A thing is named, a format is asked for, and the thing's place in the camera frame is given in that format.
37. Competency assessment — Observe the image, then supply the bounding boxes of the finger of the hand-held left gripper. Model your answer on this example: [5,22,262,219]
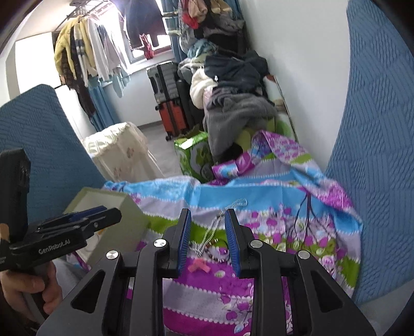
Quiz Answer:
[48,206,111,224]
[32,208,122,239]

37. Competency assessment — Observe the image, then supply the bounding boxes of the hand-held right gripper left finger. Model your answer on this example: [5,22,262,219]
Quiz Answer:
[35,208,192,336]

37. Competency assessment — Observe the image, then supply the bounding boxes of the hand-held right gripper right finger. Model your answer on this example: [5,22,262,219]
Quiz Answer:
[225,208,377,336]

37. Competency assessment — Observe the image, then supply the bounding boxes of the silver ball chain keychain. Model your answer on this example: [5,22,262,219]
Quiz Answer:
[191,198,248,264]

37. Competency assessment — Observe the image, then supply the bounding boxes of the pale green box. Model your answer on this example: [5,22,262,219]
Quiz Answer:
[63,187,151,269]

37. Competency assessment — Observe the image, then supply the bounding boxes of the person's left hand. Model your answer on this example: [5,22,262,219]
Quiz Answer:
[0,261,63,324]

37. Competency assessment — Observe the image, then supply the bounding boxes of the floral printed cloth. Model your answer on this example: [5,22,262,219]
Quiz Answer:
[65,131,363,336]

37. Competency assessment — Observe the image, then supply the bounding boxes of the cream lace covered basket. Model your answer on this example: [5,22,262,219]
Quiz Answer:
[82,122,162,182]

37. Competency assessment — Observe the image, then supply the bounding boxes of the green printed carton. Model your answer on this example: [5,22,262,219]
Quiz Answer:
[174,131,216,183]

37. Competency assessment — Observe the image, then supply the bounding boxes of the light green storage box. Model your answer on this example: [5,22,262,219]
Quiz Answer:
[236,118,292,156]

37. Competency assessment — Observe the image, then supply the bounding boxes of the red suitcase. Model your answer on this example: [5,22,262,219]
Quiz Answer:
[155,98,190,141]

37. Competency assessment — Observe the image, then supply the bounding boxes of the grey fleece blanket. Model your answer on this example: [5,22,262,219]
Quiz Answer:
[203,87,279,163]

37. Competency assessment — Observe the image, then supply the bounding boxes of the black suitcase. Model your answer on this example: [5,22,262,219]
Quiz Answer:
[176,78,205,130]

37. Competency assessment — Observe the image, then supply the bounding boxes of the leaning framed board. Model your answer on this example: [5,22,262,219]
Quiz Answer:
[262,76,300,143]

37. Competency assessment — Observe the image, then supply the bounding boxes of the grey suitcase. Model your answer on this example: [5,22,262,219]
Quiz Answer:
[147,61,180,104]

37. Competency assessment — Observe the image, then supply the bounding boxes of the white duvet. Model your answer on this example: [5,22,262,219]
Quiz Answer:
[190,69,218,108]

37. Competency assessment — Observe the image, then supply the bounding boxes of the yellow hanging garment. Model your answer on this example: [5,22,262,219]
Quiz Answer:
[54,18,82,88]

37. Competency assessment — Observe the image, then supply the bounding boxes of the white hanging garments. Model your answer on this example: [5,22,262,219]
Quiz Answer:
[74,13,130,85]

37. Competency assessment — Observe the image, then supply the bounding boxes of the dark navy jacket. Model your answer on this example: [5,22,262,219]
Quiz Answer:
[204,50,270,95]

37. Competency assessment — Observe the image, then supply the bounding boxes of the red hanging garment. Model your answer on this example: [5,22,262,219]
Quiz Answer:
[139,34,155,60]

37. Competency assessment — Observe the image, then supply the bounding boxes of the dark hanging jacket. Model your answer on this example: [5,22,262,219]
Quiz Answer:
[123,0,164,51]

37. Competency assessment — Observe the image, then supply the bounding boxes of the blue curtain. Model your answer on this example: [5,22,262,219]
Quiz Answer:
[160,0,182,66]

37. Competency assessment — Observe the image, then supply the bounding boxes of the heap of assorted clothes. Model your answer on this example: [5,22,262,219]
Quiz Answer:
[176,0,250,63]

